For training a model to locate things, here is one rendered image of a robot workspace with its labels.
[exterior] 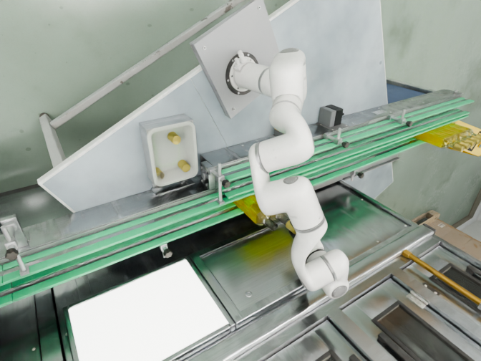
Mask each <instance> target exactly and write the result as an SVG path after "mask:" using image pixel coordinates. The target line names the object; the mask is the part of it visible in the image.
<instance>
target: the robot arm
mask: <svg viewBox="0 0 481 361"><path fill-rule="evenodd" d="M238 56H239V57H240V58H235V59H234V60H235V61H234V63H233V65H232V67H231V69H230V83H231V84H232V86H233V88H235V89H236V90H238V91H241V92H243V91H246V90H251V91H254V92H257V93H260V94H262V95H265V96H268V97H271V98H272V108H271V111H270V114H269V120H270V123H271V125H272V126H273V127H274V128H275V129H276V130H278V131H279V132H281V133H283V135H279V136H277V137H274V138H271V139H268V140H264V141H262V142H259V143H255V144H253V145H252V146H251V147H250V150H249V152H248V158H249V162H250V167H251V175H252V180H253V187H254V191H255V195H256V200H257V203H258V206H259V208H260V210H261V211H262V212H263V213H264V214H265V215H267V216H271V215H275V214H279V213H287V214H288V217H289V218H290V224H291V225H292V226H293V228H294V230H295V232H296V234H293V233H292V232H291V231H290V230H289V231H288V232H289V233H290V235H291V236H292V237H293V239H294V240H293V244H292V248H291V260H292V264H293V267H294V269H295V270H296V273H297V274H298V277H299V279H300V281H301V283H302V284H303V286H304V287H305V288H306V289H307V290H309V291H311V292H314V291H316V290H318V289H320V288H322V289H323V291H324V292H325V294H326V295H327V296H328V297H330V298H332V299H336V298H339V297H342V296H343V295H344V294H345V293H346V292H347V291H348V289H349V282H348V280H347V279H348V274H349V260H348V258H347V257H346V255H345V253H344V252H343V251H341V250H339V249H333V250H331V251H329V252H327V253H326V251H325V250H324V247H323V245H322V243H321V241H320V239H321V238H322V236H323V235H324V234H325V232H326V230H327V222H326V219H325V216H324V214H323V211H322V210H321V207H320V204H319V201H318V198H317V197H316V193H315V191H314V188H313V186H312V184H311V182H310V180H309V179H308V178H306V177H303V176H299V175H298V176H291V177H287V178H282V179H279V180H274V181H270V176H269V173H270V172H272V171H275V170H280V169H283V168H287V167H291V166H294V165H298V164H300V163H303V162H305V161H307V160H308V159H309V158H310V157H311V156H312V155H313V154H314V150H315V146H314V139H313V137H312V134H311V131H310V129H309V127H308V125H307V123H306V121H305V120H304V118H303V117H302V115H301V111H302V107H303V102H304V100H305V99H306V94H307V79H306V57H305V54H304V53H303V52H302V51H301V50H300V49H297V48H293V47H292V48H287V49H283V50H281V51H280V52H279V53H278V54H277V55H276V56H275V57H274V58H273V61H272V63H271V66H270V67H268V66H265V65H262V64H256V63H255V62H254V61H253V60H252V59H251V58H250V57H244V54H243V53H242V50H239V51H238Z"/></svg>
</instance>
